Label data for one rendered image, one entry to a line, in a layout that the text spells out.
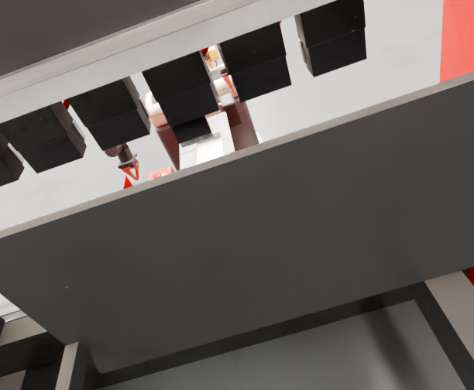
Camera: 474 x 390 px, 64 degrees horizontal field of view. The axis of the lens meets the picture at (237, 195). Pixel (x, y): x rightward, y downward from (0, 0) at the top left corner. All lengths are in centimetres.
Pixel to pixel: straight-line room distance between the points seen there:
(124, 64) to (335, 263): 66
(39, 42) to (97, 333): 56
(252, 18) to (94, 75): 40
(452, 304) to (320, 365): 99
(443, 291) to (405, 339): 94
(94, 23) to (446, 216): 71
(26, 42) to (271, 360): 152
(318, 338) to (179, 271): 123
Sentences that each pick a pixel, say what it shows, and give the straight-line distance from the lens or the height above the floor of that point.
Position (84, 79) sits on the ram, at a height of 137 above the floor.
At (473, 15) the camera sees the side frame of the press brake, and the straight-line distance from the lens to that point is 136.
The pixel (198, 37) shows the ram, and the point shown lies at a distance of 96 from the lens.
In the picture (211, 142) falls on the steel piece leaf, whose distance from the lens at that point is 125.
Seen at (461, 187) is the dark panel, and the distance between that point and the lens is 73.
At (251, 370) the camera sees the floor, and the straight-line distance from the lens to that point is 185.
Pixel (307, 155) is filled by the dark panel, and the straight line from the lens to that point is 56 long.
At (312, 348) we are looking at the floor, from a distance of 183.
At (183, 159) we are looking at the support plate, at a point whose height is 100.
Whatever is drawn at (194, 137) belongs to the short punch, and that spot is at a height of 111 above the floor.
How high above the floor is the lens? 164
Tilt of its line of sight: 40 degrees down
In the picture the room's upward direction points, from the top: 22 degrees counter-clockwise
